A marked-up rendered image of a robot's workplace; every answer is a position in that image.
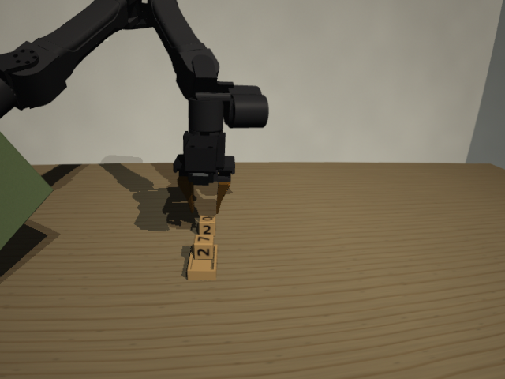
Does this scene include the tan number cube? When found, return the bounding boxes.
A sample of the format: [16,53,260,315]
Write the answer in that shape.
[199,216,216,237]
[193,235,214,260]

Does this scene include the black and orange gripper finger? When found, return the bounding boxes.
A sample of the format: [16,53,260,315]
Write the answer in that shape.
[178,176,194,213]
[216,182,230,214]

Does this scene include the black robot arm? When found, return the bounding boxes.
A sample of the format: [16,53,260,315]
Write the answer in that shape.
[0,0,269,186]

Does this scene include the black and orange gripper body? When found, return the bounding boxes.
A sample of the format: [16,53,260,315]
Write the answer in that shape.
[173,129,235,182]

